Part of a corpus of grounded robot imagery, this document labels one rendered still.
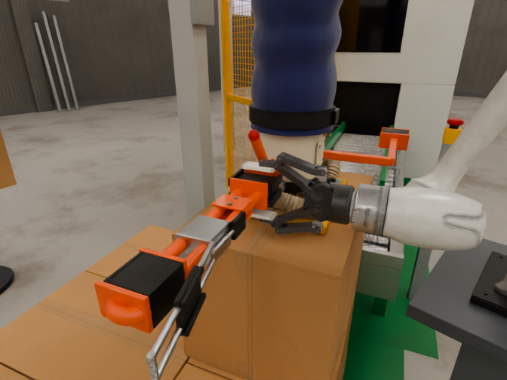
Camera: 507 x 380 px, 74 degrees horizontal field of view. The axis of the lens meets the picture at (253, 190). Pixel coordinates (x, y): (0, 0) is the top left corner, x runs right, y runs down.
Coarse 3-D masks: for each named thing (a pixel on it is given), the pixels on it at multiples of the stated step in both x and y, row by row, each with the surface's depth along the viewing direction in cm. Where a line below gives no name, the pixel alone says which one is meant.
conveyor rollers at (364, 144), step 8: (344, 136) 328; (352, 136) 325; (360, 136) 323; (368, 136) 328; (376, 136) 325; (336, 144) 298; (344, 144) 303; (352, 144) 301; (360, 144) 299; (368, 144) 298; (376, 144) 301; (352, 152) 277; (360, 152) 275; (368, 152) 280; (376, 152) 278; (384, 152) 276; (344, 168) 239; (352, 168) 245; (360, 168) 243; (368, 168) 241; (376, 168) 239; (376, 176) 224; (392, 176) 227; (376, 184) 215; (392, 184) 212; (368, 240) 154; (376, 240) 152; (384, 240) 152; (376, 248) 145; (384, 248) 144
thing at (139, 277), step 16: (144, 256) 44; (160, 256) 44; (176, 256) 44; (128, 272) 41; (144, 272) 41; (160, 272) 41; (176, 272) 41; (96, 288) 39; (112, 288) 38; (128, 288) 38; (144, 288) 38; (160, 288) 39; (176, 288) 42; (128, 304) 38; (144, 304) 37; (160, 304) 39; (160, 320) 40
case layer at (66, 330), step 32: (128, 256) 140; (64, 288) 122; (32, 320) 107; (64, 320) 107; (96, 320) 107; (0, 352) 96; (32, 352) 96; (64, 352) 96; (96, 352) 96; (128, 352) 96; (160, 352) 96
